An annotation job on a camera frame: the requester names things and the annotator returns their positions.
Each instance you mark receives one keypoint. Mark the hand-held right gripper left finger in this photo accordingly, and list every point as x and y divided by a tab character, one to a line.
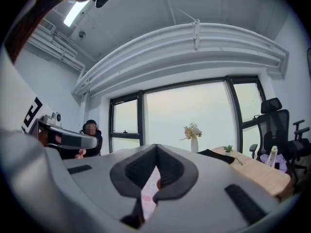
97	178

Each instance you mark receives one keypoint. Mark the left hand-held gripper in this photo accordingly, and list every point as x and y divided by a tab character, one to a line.
36	115

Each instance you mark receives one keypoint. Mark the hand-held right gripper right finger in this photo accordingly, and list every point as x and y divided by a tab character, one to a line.
206	198

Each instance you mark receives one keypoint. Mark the pink checked bear tablecloth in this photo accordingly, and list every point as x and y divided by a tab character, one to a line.
148	193

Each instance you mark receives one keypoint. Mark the small potted leafy plant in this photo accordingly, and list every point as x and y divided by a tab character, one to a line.
228	149

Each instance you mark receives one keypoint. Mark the white vase with flowers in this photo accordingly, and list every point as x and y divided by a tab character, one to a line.
194	144

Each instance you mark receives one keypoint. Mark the low wooden table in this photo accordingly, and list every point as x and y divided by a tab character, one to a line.
262	173

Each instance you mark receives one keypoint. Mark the person's light shirt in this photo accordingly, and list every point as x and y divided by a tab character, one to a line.
12	93

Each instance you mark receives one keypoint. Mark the black-framed window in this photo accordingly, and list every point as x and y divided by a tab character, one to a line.
189	110

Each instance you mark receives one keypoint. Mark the white ceiling pipes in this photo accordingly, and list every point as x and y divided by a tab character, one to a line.
60	50

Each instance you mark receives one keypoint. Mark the black office chair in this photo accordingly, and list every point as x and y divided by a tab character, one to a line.
274	125

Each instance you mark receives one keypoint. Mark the ceiling smoke detector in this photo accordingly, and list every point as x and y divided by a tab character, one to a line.
81	34

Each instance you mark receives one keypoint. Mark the white ceiling air conditioner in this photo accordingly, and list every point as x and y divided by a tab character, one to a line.
47	26

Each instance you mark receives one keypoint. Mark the ceiling light strip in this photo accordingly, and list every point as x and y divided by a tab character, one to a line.
73	14

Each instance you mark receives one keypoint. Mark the white ceiling ducts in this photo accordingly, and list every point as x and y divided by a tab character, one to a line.
170	47

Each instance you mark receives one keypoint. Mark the left hand-held gripper camera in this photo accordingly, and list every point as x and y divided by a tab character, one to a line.
54	119

